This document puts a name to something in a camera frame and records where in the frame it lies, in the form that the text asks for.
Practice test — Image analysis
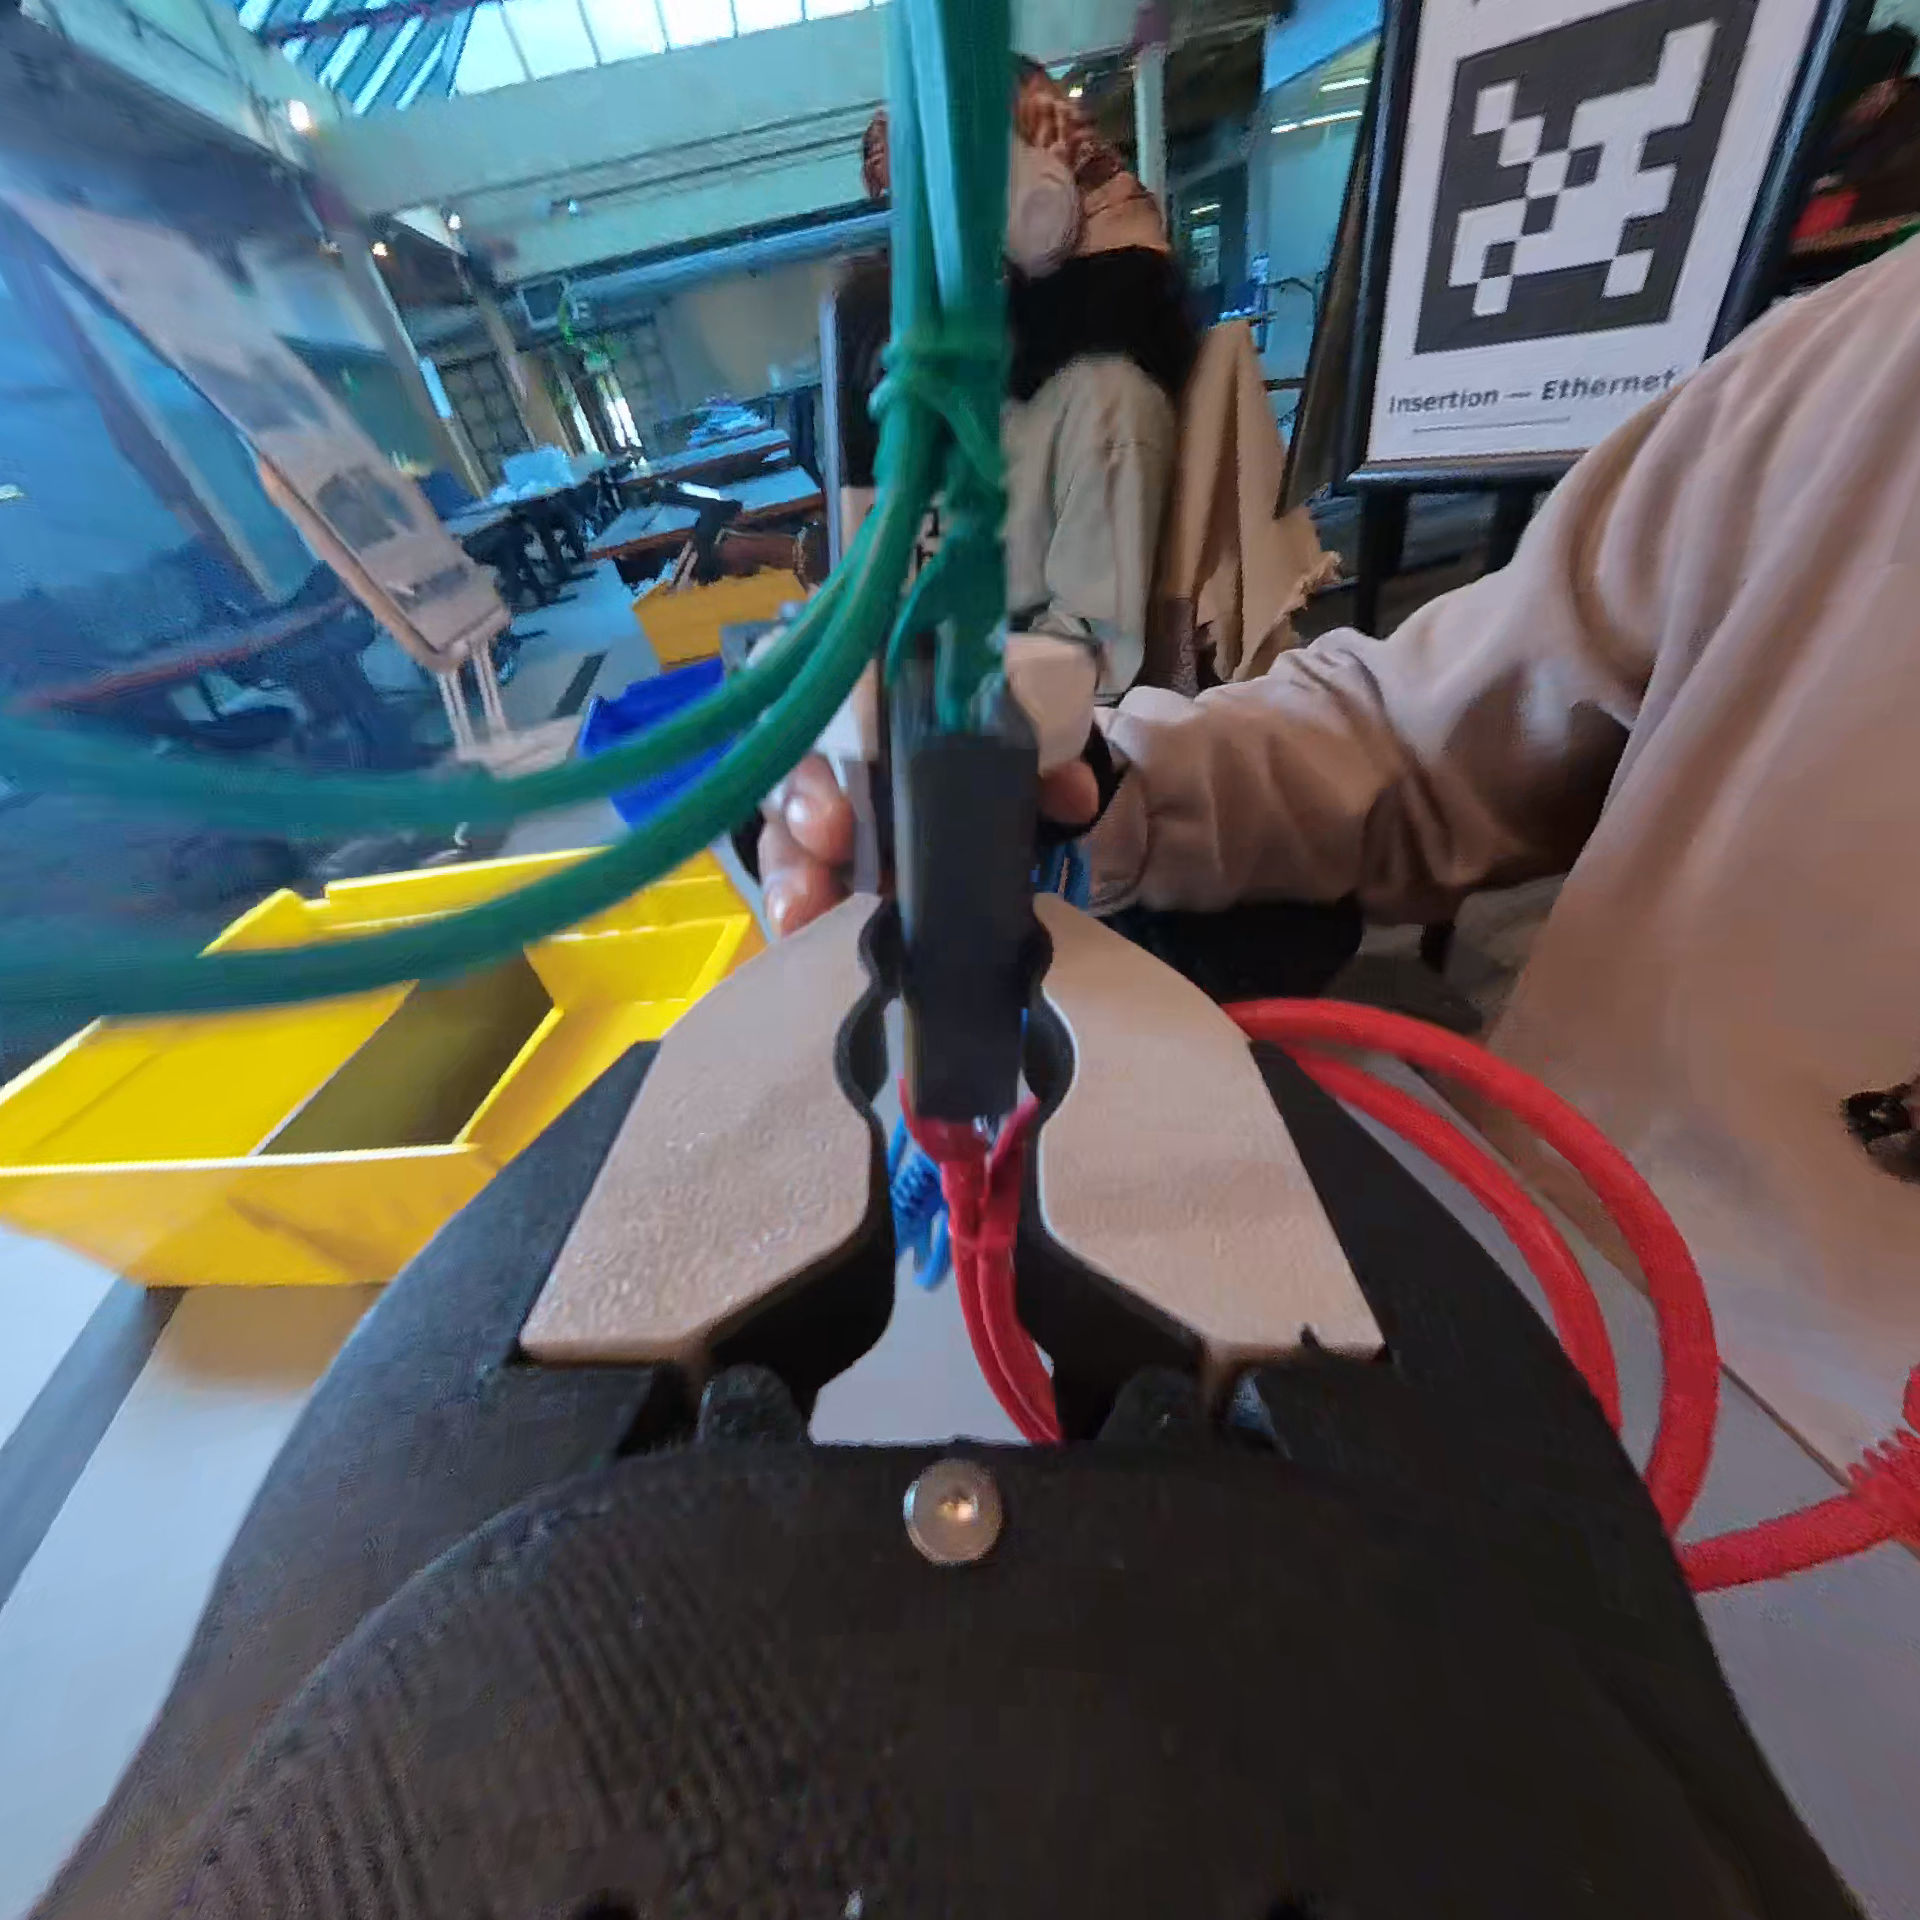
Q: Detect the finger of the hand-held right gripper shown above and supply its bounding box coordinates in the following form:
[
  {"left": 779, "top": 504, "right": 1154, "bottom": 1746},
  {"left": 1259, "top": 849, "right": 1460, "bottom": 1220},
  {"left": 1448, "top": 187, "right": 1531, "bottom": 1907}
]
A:
[{"left": 831, "top": 750, "right": 894, "bottom": 905}]

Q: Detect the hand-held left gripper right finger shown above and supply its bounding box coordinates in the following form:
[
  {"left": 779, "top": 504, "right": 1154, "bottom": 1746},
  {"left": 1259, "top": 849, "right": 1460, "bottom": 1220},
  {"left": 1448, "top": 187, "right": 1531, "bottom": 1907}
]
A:
[{"left": 1019, "top": 902, "right": 1384, "bottom": 1403}]

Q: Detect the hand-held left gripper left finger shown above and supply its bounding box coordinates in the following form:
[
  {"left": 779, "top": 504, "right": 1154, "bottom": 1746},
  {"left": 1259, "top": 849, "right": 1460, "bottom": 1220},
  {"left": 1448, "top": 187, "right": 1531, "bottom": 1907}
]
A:
[{"left": 517, "top": 897, "right": 902, "bottom": 1403}]

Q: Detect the black ethernet coupler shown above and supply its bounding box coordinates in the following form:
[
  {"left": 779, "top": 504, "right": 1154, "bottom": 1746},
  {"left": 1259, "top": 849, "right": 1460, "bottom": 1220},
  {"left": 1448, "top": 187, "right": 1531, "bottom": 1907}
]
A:
[{"left": 891, "top": 720, "right": 1047, "bottom": 1128}]

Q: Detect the blue plastic bin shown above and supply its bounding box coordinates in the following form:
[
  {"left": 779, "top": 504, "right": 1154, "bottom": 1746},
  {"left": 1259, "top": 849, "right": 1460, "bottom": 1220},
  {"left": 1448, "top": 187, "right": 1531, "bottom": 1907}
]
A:
[{"left": 576, "top": 651, "right": 752, "bottom": 830}]

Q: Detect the red ethernet cable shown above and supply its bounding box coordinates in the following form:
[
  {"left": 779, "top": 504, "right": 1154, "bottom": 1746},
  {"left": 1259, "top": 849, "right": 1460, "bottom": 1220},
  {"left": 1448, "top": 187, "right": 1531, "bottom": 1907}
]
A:
[{"left": 901, "top": 996, "right": 1920, "bottom": 1593}]

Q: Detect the green ethernet cable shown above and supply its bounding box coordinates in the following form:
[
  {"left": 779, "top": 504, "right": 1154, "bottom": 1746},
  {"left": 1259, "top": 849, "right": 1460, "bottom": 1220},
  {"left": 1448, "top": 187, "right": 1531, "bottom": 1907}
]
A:
[{"left": 0, "top": 0, "right": 1052, "bottom": 1023}]

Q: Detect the person's right forearm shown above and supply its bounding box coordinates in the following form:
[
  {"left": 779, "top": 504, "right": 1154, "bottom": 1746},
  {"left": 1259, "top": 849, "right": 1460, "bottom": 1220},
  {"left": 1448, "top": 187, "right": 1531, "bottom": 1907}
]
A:
[{"left": 1087, "top": 248, "right": 1920, "bottom": 939}]

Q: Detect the person's right hand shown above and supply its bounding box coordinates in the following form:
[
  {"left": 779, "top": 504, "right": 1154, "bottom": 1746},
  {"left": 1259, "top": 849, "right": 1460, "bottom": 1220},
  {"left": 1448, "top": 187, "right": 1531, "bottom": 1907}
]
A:
[{"left": 755, "top": 747, "right": 1119, "bottom": 942}]

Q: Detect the beige cloth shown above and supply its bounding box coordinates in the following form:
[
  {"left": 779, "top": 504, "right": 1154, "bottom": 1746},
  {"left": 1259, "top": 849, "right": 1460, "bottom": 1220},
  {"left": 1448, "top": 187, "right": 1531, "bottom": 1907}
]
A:
[{"left": 1154, "top": 321, "right": 1340, "bottom": 688}]

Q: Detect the small yellow plastic bin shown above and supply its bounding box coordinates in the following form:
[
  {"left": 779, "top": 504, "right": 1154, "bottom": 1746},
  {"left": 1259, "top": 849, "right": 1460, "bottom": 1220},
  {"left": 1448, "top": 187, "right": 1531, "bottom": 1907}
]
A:
[{"left": 631, "top": 562, "right": 816, "bottom": 673}]

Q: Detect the black sign stand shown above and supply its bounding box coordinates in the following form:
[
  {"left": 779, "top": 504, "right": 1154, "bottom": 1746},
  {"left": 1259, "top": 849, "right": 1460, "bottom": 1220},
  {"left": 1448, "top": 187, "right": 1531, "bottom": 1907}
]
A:
[{"left": 1350, "top": 464, "right": 1555, "bottom": 640}]

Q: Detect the dark wooden table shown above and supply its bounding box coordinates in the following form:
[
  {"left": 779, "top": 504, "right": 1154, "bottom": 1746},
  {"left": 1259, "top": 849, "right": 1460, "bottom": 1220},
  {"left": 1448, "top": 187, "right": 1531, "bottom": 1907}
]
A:
[
  {"left": 588, "top": 462, "right": 829, "bottom": 586},
  {"left": 447, "top": 443, "right": 639, "bottom": 607}
]

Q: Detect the person's beige top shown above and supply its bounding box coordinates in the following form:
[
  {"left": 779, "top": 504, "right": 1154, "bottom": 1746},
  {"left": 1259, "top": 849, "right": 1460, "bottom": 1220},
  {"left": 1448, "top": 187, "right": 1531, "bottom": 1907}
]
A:
[{"left": 1476, "top": 809, "right": 1920, "bottom": 1489}]

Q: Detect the black-and-white tag sign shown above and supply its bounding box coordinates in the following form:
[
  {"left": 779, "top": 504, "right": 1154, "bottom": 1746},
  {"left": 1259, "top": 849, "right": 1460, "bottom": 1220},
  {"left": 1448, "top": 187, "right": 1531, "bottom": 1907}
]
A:
[{"left": 1340, "top": 0, "right": 1870, "bottom": 494}]

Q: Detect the printed board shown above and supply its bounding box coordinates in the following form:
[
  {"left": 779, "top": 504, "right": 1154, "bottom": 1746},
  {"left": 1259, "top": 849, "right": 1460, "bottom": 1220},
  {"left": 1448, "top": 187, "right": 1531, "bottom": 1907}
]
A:
[{"left": 0, "top": 182, "right": 515, "bottom": 671}]

